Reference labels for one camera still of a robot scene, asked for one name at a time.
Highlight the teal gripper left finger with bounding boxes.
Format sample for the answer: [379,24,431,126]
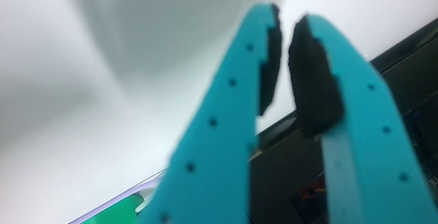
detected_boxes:
[136,3,283,224]

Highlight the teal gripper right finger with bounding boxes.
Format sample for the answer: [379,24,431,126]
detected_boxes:
[288,13,438,224]

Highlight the black flat device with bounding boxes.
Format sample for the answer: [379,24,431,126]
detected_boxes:
[248,16,438,224]

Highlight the lilac cable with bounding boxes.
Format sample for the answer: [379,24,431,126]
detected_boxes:
[68,171,166,224]

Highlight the green round cable box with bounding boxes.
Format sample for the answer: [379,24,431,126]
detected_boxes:
[81,193,146,224]

